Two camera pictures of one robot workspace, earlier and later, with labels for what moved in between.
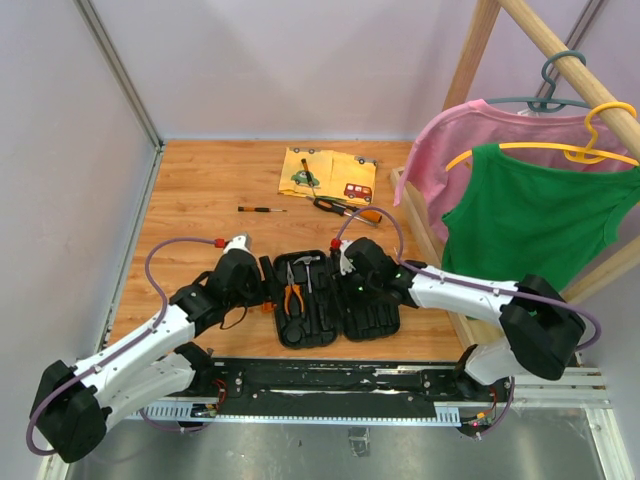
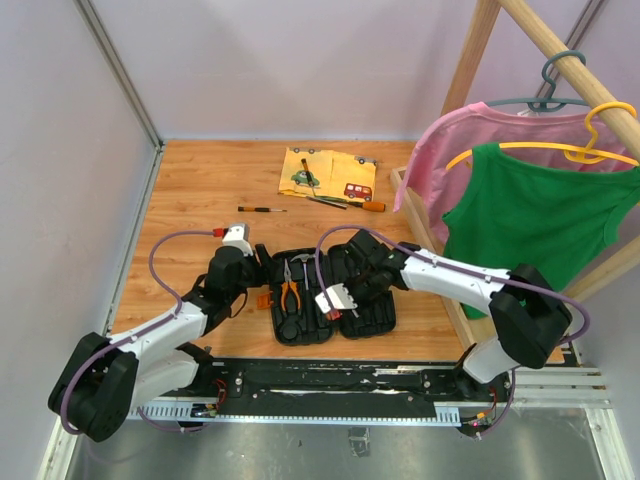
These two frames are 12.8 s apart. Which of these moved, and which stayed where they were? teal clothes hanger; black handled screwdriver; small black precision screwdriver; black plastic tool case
Moved: black handled screwdriver
Stayed: teal clothes hanger; black plastic tool case; small black precision screwdriver
